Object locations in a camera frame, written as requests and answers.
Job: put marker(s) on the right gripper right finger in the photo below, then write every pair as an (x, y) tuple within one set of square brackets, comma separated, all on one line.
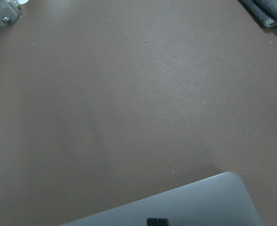
[(163, 222)]

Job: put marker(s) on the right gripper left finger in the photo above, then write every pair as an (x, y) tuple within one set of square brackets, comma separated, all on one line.
[(152, 222)]

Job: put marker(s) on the grey laptop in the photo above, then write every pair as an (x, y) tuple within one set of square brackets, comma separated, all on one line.
[(220, 200)]

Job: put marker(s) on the grey folded cloth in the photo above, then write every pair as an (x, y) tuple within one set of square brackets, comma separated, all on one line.
[(264, 10)]

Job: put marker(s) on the aluminium frame post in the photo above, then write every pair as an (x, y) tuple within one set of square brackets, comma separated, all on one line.
[(10, 11)]

